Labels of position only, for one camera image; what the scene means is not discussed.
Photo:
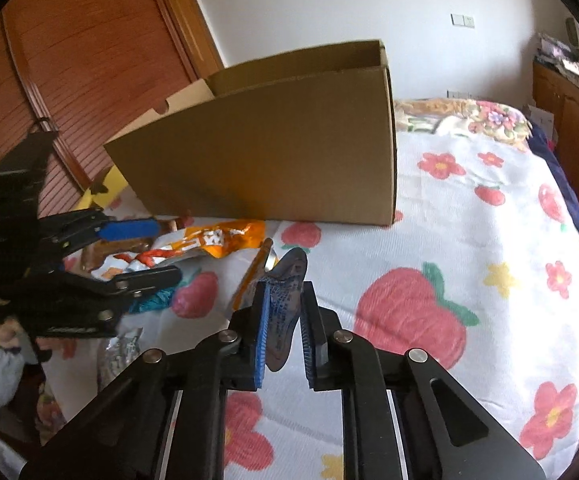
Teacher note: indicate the silver snack packet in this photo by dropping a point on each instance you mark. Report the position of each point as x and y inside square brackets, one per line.
[119, 360]

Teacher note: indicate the floral strawberry bed blanket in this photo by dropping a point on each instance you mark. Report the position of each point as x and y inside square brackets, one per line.
[444, 240]

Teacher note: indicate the teal snack packet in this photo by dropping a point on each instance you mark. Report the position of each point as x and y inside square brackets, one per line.
[155, 301]

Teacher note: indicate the dark blue bedsheet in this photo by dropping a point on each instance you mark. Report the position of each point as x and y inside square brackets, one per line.
[564, 185]

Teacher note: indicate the long thin yellow snack packet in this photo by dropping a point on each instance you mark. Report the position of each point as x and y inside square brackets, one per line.
[249, 280]

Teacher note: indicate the person's left hand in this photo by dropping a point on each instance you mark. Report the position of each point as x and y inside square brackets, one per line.
[45, 347]

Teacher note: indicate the brown cardboard box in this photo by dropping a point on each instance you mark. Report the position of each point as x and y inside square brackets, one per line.
[269, 160]

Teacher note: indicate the white wall socket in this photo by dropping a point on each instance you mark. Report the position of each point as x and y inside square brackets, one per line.
[458, 93]

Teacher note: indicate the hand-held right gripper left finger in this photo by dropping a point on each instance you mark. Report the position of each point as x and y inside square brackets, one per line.
[261, 345]

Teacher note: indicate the white wall switch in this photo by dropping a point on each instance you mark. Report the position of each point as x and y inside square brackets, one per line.
[462, 20]

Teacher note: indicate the blue patterned snack packet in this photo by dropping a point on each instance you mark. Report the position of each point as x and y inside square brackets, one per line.
[284, 310]

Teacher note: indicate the yellow plush toy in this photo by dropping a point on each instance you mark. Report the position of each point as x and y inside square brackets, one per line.
[117, 182]

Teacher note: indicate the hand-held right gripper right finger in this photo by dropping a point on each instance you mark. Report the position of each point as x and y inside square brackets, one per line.
[309, 350]

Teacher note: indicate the pile of packets and papers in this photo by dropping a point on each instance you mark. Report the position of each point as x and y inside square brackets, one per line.
[574, 65]

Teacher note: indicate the white and orange snack packet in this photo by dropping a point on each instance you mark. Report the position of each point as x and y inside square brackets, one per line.
[139, 260]

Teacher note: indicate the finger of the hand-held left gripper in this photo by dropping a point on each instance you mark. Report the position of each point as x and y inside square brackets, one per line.
[129, 229]
[144, 280]

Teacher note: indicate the wooden slatted wardrobe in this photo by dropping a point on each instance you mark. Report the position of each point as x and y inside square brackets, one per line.
[44, 60]

